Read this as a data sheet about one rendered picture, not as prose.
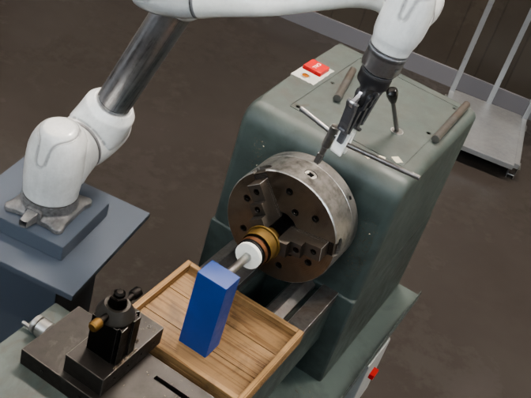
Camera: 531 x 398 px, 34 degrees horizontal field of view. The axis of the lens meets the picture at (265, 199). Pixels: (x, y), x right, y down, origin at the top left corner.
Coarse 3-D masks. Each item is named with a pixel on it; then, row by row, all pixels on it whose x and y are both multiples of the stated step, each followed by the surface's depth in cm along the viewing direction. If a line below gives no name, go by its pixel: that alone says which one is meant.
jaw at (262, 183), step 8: (256, 176) 215; (264, 176) 213; (256, 184) 210; (264, 184) 211; (256, 192) 212; (264, 192) 211; (272, 192) 213; (256, 200) 212; (264, 200) 211; (272, 200) 213; (256, 208) 211; (264, 208) 210; (272, 208) 213; (256, 216) 212; (264, 216) 210; (272, 216) 212; (280, 216) 215; (256, 224) 210; (264, 224) 209
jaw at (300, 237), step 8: (288, 232) 213; (296, 232) 213; (304, 232) 214; (280, 240) 209; (288, 240) 210; (296, 240) 210; (304, 240) 211; (312, 240) 211; (320, 240) 212; (288, 248) 210; (296, 248) 210; (304, 248) 211; (312, 248) 210; (320, 248) 208; (328, 248) 213; (336, 248) 214; (296, 256) 211; (312, 256) 211; (320, 256) 210
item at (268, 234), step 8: (248, 232) 209; (256, 232) 207; (264, 232) 208; (272, 232) 208; (248, 240) 205; (256, 240) 205; (264, 240) 206; (272, 240) 207; (264, 248) 205; (272, 248) 207; (280, 248) 209; (264, 256) 205; (272, 256) 208
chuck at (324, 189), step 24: (264, 168) 216; (288, 168) 212; (312, 168) 213; (240, 192) 219; (288, 192) 212; (312, 192) 208; (336, 192) 212; (240, 216) 223; (312, 216) 211; (336, 216) 210; (240, 240) 226; (336, 240) 210; (264, 264) 225; (288, 264) 221; (312, 264) 217
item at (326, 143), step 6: (330, 126) 202; (336, 126) 202; (330, 132) 202; (336, 132) 202; (324, 138) 204; (330, 138) 203; (324, 144) 205; (330, 144) 204; (324, 150) 206; (318, 156) 207; (318, 162) 208
